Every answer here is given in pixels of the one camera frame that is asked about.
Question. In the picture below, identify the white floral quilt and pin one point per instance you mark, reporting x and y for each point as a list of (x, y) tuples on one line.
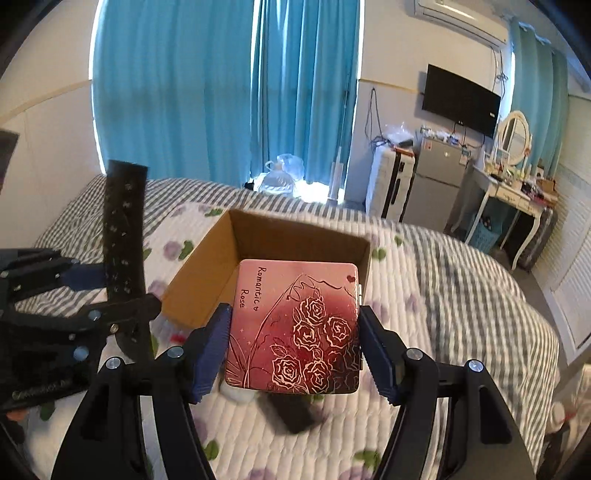
[(415, 295)]

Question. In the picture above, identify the white vanity table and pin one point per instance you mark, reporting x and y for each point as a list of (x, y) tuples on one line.
[(512, 194)]

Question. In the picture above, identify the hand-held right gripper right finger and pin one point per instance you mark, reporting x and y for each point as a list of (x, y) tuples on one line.
[(378, 355)]

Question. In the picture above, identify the clear water jug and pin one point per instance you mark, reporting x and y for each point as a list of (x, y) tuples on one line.
[(276, 183)]

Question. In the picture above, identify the dark suitcase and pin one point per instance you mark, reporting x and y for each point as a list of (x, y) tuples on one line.
[(535, 240)]

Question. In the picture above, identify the grey striped bed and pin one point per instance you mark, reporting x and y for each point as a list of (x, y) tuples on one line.
[(485, 295)]

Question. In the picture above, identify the narrow teal curtain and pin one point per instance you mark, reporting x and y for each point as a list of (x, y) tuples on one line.
[(304, 92)]

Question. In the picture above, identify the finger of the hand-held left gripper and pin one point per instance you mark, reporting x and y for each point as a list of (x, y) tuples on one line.
[(134, 310), (90, 278)]

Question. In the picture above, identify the white suitcase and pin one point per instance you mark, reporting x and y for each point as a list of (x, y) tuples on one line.
[(388, 184)]

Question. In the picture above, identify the crumpled plastic bag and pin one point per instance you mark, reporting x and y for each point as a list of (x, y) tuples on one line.
[(398, 136)]

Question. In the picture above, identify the grey mini fridge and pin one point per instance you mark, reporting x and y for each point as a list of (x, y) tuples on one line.
[(436, 184)]

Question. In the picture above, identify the white upright stick appliance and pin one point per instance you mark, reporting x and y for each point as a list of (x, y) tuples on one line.
[(337, 177)]

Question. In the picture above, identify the wide teal curtain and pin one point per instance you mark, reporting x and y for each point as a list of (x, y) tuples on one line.
[(171, 92)]

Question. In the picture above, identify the black wall television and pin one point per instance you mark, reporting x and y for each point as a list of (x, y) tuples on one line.
[(461, 101)]

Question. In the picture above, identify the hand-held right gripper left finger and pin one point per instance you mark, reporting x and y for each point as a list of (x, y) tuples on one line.
[(210, 355)]

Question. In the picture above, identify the teal curtain beside mirror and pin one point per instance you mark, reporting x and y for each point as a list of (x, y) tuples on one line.
[(540, 92)]

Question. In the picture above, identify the blue plastic basket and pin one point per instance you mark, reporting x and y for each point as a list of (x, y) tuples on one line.
[(482, 235)]

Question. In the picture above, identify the small black block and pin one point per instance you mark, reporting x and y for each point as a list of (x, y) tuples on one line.
[(295, 415)]

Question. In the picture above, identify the white oval mirror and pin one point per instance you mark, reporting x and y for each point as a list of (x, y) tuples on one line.
[(512, 136)]

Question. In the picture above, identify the pink rose print tin box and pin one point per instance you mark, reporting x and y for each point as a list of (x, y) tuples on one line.
[(277, 314)]

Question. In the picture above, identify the dark flat object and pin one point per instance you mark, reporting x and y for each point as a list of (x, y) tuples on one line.
[(7, 157)]

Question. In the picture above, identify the brown cardboard box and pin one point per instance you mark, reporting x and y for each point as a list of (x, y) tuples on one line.
[(198, 272)]

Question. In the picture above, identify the white air conditioner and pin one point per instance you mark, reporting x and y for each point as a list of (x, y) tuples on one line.
[(461, 18)]

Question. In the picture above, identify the clear plastic bag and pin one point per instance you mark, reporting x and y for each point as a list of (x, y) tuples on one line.
[(291, 162)]

